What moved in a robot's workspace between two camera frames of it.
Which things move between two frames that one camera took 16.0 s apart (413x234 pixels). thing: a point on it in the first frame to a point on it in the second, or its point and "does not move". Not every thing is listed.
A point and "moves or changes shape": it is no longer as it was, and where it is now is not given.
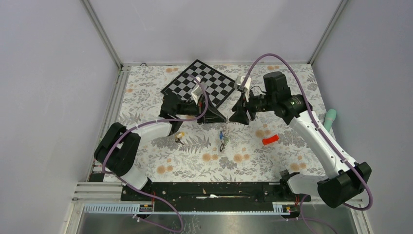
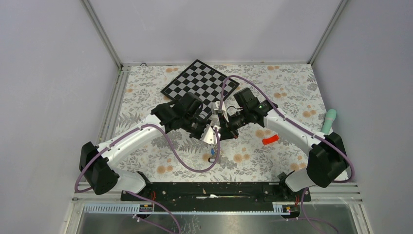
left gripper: [212, 116] to [205, 122]
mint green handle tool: [329, 117] does not move
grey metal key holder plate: [226, 128] moves or changes shape
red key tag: [265, 141] does not move
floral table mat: [267, 147] does not move
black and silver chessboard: [217, 84] does not move
